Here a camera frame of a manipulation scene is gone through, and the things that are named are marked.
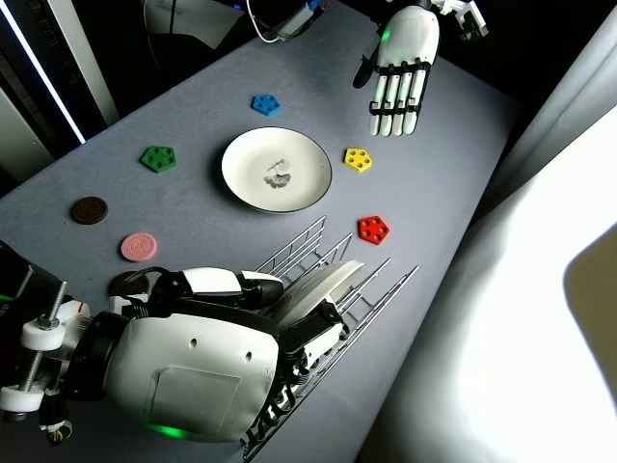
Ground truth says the pink round cookie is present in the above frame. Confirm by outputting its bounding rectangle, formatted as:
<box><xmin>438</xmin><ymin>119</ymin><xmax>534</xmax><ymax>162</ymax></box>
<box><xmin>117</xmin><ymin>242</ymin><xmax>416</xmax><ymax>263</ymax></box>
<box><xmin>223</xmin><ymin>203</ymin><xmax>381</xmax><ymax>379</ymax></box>
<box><xmin>120</xmin><ymin>231</ymin><xmax>158</xmax><ymax>262</ymax></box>

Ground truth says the beige blurred panel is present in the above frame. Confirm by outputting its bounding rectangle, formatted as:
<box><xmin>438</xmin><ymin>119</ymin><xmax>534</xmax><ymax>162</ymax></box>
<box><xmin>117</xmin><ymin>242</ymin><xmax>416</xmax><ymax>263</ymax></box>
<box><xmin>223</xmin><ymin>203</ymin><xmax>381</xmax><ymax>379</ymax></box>
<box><xmin>563</xmin><ymin>224</ymin><xmax>617</xmax><ymax>401</ymax></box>

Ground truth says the white plate with leaf print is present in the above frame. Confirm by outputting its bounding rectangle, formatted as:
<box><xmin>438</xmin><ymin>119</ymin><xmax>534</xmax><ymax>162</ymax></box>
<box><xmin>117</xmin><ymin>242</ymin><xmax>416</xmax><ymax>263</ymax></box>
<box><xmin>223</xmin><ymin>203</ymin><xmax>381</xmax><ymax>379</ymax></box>
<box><xmin>267</xmin><ymin>259</ymin><xmax>367</xmax><ymax>334</ymax></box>

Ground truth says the large white blurred shell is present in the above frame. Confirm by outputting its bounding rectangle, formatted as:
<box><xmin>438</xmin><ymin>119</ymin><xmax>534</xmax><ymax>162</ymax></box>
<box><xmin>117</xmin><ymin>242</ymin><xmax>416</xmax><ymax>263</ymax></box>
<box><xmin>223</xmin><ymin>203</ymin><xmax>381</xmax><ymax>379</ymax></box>
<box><xmin>356</xmin><ymin>4</ymin><xmax>617</xmax><ymax>463</ymax></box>

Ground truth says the white plate with black rim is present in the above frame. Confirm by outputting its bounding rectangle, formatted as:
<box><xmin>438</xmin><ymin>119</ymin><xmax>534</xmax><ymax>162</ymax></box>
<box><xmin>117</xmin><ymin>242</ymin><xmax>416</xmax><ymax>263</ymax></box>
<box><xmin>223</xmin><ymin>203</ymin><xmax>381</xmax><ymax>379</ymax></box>
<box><xmin>221</xmin><ymin>126</ymin><xmax>334</xmax><ymax>214</ymax></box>

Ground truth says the wire dish rack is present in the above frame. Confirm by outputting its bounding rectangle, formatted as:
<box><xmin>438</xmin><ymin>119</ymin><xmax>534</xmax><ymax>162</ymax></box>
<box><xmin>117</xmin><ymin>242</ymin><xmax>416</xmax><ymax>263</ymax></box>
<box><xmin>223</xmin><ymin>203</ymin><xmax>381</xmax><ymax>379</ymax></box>
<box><xmin>240</xmin><ymin>215</ymin><xmax>420</xmax><ymax>463</ymax></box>

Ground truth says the blue pentagon block with holes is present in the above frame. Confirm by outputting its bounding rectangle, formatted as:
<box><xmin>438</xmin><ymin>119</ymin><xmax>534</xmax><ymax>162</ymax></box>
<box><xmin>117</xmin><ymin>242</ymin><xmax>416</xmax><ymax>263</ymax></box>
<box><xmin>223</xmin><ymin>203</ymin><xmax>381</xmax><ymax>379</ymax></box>
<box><xmin>251</xmin><ymin>94</ymin><xmax>283</xmax><ymax>117</ymax></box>

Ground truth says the yellow pentagon block with holes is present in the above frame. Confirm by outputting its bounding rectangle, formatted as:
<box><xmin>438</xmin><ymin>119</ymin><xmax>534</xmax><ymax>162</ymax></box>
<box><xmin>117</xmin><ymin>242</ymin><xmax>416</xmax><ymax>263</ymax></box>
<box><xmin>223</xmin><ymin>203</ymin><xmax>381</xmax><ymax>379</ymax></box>
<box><xmin>343</xmin><ymin>147</ymin><xmax>375</xmax><ymax>174</ymax></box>

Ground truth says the white upright post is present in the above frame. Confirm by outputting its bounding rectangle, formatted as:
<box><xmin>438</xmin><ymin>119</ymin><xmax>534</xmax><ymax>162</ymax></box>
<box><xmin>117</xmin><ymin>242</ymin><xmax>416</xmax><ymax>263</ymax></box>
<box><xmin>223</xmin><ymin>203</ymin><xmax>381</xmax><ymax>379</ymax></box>
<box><xmin>45</xmin><ymin>0</ymin><xmax>121</xmax><ymax>128</ymax></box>

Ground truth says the green pentagon block with holes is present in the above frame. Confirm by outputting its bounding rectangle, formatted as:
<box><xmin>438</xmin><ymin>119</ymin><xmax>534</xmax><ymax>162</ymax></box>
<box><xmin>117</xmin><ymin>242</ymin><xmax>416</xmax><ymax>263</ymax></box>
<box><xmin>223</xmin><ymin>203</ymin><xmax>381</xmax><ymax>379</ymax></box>
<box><xmin>140</xmin><ymin>147</ymin><xmax>178</xmax><ymax>174</ymax></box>

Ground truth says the brown round cookie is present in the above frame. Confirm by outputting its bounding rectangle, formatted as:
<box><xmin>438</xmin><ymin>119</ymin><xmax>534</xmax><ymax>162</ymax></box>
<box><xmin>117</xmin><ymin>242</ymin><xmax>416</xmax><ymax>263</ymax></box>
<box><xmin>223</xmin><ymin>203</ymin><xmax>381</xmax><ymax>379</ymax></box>
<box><xmin>69</xmin><ymin>196</ymin><xmax>109</xmax><ymax>226</ymax></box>
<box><xmin>108</xmin><ymin>270</ymin><xmax>155</xmax><ymax>298</ymax></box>

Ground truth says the grey table cloth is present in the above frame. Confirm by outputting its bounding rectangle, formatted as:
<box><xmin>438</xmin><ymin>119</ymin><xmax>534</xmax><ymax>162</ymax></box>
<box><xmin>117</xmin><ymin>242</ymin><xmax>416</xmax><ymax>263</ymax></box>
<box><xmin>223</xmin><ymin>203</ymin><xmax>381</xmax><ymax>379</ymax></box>
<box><xmin>0</xmin><ymin>4</ymin><xmax>524</xmax><ymax>463</ymax></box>

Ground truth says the lit white light strip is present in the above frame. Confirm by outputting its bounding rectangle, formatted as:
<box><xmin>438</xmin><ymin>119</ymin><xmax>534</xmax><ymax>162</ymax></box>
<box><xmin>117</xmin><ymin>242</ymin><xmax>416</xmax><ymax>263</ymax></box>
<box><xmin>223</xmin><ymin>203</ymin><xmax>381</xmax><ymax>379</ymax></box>
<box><xmin>0</xmin><ymin>0</ymin><xmax>88</xmax><ymax>146</ymax></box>

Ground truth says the white cable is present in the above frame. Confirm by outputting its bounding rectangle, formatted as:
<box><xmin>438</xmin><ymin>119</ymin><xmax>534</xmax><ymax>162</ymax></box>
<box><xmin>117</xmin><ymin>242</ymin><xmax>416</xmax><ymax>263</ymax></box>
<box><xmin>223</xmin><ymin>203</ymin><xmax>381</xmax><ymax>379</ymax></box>
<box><xmin>245</xmin><ymin>0</ymin><xmax>285</xmax><ymax>44</ymax></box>

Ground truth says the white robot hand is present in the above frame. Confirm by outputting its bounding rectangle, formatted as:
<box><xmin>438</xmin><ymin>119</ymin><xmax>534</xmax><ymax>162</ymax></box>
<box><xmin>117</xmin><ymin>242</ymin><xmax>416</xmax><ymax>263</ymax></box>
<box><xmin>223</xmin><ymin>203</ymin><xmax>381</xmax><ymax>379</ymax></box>
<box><xmin>103</xmin><ymin>266</ymin><xmax>349</xmax><ymax>444</ymax></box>
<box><xmin>352</xmin><ymin>4</ymin><xmax>442</xmax><ymax>138</ymax></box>

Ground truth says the red pentagon block with holes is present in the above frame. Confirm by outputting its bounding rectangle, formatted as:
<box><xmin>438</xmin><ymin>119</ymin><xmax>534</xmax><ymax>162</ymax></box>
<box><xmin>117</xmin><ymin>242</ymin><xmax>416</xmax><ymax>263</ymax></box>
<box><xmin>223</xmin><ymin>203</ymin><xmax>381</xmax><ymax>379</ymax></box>
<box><xmin>357</xmin><ymin>215</ymin><xmax>392</xmax><ymax>246</ymax></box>

